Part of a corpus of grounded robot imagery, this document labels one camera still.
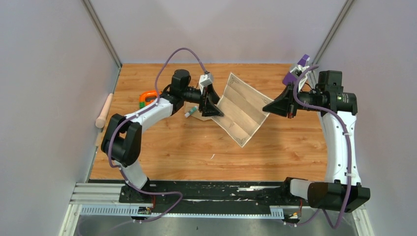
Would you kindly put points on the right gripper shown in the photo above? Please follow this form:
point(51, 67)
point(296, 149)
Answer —
point(282, 105)

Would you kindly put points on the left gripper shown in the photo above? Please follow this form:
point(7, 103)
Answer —
point(207, 107)

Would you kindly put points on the letter paper sheet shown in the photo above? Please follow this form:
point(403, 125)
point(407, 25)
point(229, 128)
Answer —
point(242, 106)

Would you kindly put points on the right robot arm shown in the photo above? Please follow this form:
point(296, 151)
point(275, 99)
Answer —
point(341, 190)

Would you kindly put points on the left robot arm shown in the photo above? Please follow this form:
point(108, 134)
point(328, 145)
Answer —
point(122, 139)

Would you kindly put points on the brown paper envelope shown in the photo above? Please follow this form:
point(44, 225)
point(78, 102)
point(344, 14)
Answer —
point(197, 114)

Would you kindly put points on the white green glue stick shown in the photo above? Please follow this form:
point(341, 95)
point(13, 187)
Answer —
point(191, 111)

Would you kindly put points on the purple plastic stand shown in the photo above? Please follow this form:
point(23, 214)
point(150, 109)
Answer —
point(289, 78)

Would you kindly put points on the orange toy track loop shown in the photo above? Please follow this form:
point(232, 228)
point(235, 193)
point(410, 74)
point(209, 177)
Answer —
point(148, 96)

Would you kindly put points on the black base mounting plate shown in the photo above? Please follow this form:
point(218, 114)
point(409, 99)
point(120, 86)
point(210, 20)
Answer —
point(239, 197)

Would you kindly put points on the wooden rolling pin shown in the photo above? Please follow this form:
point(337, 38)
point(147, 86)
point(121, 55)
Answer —
point(102, 118)

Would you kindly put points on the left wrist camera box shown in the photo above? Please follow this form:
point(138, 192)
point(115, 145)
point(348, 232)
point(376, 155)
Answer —
point(205, 80)

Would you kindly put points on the slotted cable duct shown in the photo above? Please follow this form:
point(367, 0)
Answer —
point(275, 213)

